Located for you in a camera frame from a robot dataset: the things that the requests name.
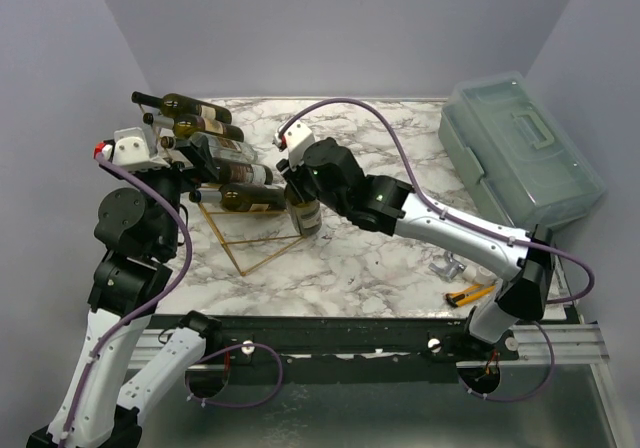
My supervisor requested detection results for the yellow utility knife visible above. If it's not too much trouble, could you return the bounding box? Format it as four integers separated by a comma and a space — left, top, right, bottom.
444, 280, 496, 308

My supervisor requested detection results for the gold wire wine rack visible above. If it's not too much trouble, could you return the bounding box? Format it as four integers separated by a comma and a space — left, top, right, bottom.
141, 100, 306, 277

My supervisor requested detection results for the dark wine bottle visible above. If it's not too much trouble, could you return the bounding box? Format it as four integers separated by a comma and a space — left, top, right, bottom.
284, 184, 322, 237

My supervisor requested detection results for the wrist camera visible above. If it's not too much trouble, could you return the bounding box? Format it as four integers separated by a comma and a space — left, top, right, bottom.
94, 125, 170, 173
273, 121, 315, 166

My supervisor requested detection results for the chrome faucet handle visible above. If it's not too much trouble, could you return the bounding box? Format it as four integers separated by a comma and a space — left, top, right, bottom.
429, 251, 466, 283

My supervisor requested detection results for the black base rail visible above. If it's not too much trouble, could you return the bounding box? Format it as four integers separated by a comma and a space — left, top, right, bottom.
139, 312, 586, 384

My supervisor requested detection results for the green wine bottle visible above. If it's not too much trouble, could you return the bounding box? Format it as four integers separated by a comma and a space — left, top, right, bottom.
131, 91, 232, 124
213, 158, 273, 185
142, 113, 245, 142

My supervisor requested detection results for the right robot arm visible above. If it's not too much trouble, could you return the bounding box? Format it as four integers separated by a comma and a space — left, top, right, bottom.
276, 138, 553, 344

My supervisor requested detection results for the green wine bottle back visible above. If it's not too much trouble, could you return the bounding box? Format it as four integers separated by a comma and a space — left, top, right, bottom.
213, 158, 273, 185

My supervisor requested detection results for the wine bottle cream label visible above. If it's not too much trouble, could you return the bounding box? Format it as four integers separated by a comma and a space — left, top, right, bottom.
189, 183, 286, 213

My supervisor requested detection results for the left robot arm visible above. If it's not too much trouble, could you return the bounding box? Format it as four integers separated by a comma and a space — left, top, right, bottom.
27, 135, 223, 447

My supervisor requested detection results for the aluminium extrusion rail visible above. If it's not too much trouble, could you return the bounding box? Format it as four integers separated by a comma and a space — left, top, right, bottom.
128, 324, 610, 370

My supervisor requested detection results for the clear square liquor bottle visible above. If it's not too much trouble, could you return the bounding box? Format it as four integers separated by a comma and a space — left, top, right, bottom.
160, 132, 259, 163

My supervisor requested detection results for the translucent plastic storage box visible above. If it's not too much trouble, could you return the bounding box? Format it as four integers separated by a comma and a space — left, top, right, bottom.
438, 72, 605, 229

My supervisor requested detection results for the white plastic pipe fitting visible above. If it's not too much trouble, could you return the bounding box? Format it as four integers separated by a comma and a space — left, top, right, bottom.
461, 265, 495, 285

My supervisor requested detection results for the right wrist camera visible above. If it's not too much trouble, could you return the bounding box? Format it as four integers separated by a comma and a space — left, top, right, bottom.
273, 121, 315, 166

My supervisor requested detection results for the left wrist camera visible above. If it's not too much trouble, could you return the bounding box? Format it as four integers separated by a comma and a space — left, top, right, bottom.
94, 125, 170, 173

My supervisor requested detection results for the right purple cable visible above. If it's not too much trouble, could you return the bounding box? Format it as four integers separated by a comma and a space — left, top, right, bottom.
277, 98, 596, 404

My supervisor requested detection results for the green wine bottle front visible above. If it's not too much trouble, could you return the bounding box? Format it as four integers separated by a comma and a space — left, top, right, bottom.
142, 113, 245, 142

